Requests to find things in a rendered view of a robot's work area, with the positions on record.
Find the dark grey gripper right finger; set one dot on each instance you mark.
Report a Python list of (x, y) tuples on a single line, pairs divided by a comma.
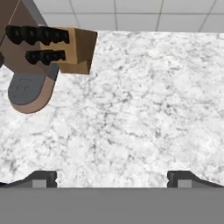
[(180, 178)]

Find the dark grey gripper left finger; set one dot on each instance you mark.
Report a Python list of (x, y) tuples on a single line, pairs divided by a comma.
[(43, 178)]

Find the wooden knife block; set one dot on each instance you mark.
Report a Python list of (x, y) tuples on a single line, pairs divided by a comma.
[(73, 49)]

